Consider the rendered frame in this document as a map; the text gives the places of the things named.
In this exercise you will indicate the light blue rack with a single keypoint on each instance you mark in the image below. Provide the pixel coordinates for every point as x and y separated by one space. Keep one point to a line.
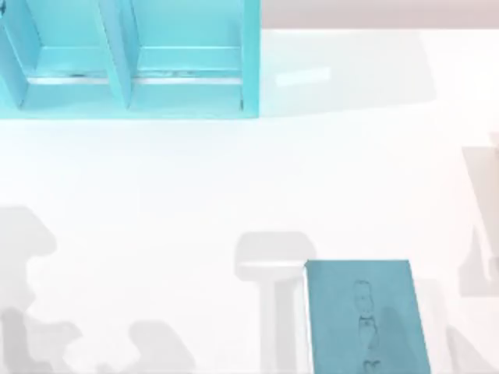
187 31

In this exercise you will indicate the teal book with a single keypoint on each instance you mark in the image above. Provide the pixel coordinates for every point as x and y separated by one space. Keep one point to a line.
362 319

